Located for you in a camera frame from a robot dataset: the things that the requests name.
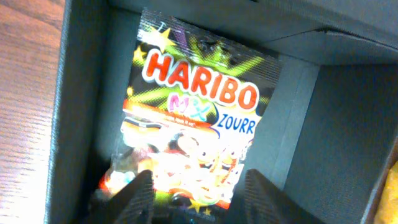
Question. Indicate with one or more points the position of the dark green box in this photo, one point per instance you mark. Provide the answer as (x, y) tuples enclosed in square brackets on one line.
[(326, 138)]

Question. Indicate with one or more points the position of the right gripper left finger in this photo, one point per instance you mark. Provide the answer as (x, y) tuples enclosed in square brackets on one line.
[(134, 204)]

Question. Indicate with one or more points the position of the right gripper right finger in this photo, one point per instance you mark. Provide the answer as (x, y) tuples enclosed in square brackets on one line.
[(262, 202)]

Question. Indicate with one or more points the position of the yellow snack bag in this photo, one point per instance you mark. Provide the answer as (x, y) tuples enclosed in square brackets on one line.
[(387, 209)]

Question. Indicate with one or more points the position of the black Haribo candy bag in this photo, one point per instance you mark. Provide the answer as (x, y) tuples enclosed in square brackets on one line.
[(191, 109)]

